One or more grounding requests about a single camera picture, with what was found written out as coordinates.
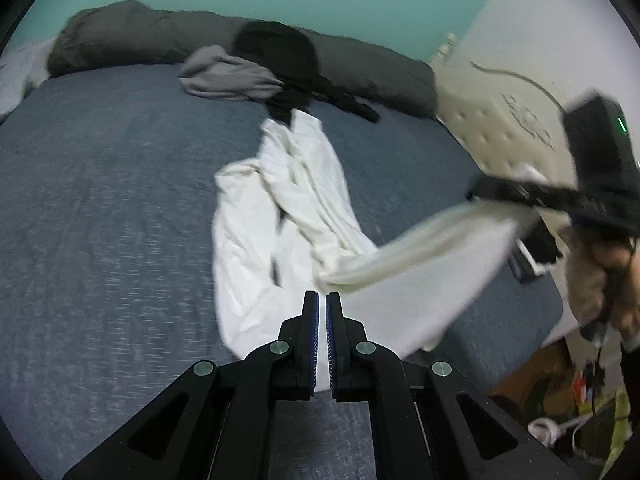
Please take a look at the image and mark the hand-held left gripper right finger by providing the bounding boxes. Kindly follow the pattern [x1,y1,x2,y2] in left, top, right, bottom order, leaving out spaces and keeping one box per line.
[325,291,581,480]

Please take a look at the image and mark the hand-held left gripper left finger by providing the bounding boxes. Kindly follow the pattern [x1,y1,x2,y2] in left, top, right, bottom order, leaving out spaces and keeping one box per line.
[62,290,321,480]

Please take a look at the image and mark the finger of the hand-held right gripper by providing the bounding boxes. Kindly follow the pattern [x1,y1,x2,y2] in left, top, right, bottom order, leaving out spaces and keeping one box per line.
[466,176,580,217]

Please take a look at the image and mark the white long-sleeve shirt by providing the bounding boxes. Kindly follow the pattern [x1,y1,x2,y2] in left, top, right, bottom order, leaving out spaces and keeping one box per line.
[211,109,551,393]

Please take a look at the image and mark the folded black and white clothes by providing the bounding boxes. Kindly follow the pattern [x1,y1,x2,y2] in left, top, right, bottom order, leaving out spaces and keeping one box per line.
[507,222,565,286]

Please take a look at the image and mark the person's right hand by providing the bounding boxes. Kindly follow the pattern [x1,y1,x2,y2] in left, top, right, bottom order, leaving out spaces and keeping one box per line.
[570,230,640,351]

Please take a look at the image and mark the cream tufted headboard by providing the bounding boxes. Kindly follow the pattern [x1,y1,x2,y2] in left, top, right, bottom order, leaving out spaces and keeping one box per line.
[430,0,640,246]

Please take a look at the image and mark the yellow-green bag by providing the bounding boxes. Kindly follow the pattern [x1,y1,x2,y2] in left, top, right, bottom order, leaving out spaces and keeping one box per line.
[572,387,633,463]

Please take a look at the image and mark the blue woven bed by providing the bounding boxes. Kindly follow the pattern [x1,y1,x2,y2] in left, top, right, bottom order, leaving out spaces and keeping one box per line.
[0,62,568,480]

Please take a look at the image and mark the black garment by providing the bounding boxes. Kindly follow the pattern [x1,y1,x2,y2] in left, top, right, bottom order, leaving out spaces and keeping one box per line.
[234,21,381,126]

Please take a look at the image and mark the grey ribbed garment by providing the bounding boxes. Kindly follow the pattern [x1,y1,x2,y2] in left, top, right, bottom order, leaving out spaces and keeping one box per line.
[177,45,283,103]

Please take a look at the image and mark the dark grey duvet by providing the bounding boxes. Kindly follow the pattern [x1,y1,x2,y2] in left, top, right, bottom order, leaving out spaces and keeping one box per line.
[47,1,440,120]

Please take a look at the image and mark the light grey sheet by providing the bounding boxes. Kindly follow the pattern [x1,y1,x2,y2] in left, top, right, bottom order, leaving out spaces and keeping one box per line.
[0,37,57,122]

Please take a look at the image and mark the white cord bundle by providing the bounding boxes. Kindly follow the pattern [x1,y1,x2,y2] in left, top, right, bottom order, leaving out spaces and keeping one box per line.
[527,416,581,448]

